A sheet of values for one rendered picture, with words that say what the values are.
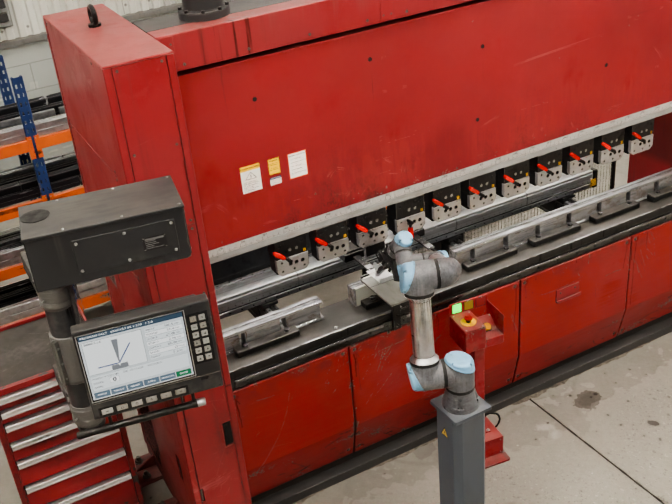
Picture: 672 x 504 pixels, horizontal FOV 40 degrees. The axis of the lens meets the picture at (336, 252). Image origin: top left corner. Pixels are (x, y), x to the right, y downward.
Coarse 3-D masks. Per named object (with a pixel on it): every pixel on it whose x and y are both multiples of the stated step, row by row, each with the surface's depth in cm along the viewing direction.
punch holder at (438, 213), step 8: (456, 184) 424; (432, 192) 420; (440, 192) 422; (448, 192) 424; (456, 192) 426; (424, 200) 429; (440, 200) 424; (448, 200) 426; (456, 200) 428; (432, 208) 424; (440, 208) 425; (456, 208) 430; (432, 216) 427; (440, 216) 427; (448, 216) 429
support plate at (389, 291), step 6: (366, 282) 421; (372, 282) 420; (378, 282) 420; (390, 282) 419; (396, 282) 418; (372, 288) 416; (378, 288) 415; (384, 288) 415; (390, 288) 414; (396, 288) 414; (378, 294) 411; (384, 294) 411; (390, 294) 410; (396, 294) 410; (402, 294) 409; (384, 300) 407; (390, 300) 406; (396, 300) 405; (402, 300) 405; (408, 300) 406
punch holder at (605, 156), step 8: (624, 128) 463; (600, 136) 459; (608, 136) 460; (616, 136) 463; (600, 144) 460; (608, 144) 462; (616, 144) 465; (600, 152) 462; (608, 152) 464; (616, 152) 467; (600, 160) 464; (608, 160) 466; (616, 160) 469
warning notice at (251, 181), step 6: (240, 168) 367; (246, 168) 368; (252, 168) 369; (258, 168) 370; (240, 174) 368; (246, 174) 369; (252, 174) 370; (258, 174) 372; (246, 180) 370; (252, 180) 371; (258, 180) 373; (246, 186) 371; (252, 186) 373; (258, 186) 374; (246, 192) 372
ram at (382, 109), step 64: (512, 0) 398; (576, 0) 415; (640, 0) 434; (256, 64) 352; (320, 64) 365; (384, 64) 380; (448, 64) 395; (512, 64) 412; (576, 64) 430; (640, 64) 451; (192, 128) 350; (256, 128) 363; (320, 128) 377; (384, 128) 392; (448, 128) 409; (512, 128) 427; (576, 128) 447; (256, 192) 375; (320, 192) 390; (384, 192) 406
